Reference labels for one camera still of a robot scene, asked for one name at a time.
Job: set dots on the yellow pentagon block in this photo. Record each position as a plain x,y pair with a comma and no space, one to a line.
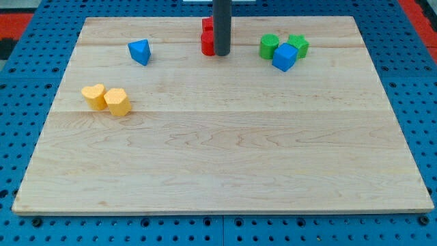
118,102

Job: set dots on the red block behind rod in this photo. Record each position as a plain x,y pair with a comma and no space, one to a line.
207,24

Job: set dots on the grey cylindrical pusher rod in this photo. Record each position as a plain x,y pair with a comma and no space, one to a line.
222,26

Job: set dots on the blue triangle block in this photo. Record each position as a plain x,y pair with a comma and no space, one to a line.
140,51

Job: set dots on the wooden board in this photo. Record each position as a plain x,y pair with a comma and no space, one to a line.
230,135

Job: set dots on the green cylinder block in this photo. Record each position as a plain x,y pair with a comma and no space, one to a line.
267,46

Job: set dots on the blue cube block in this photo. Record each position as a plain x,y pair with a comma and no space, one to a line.
284,57

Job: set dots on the red cylinder block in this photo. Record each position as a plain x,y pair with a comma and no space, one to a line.
207,43

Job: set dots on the green star block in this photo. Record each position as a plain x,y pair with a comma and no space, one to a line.
299,42

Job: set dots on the yellow heart block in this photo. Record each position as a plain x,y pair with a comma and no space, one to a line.
94,96

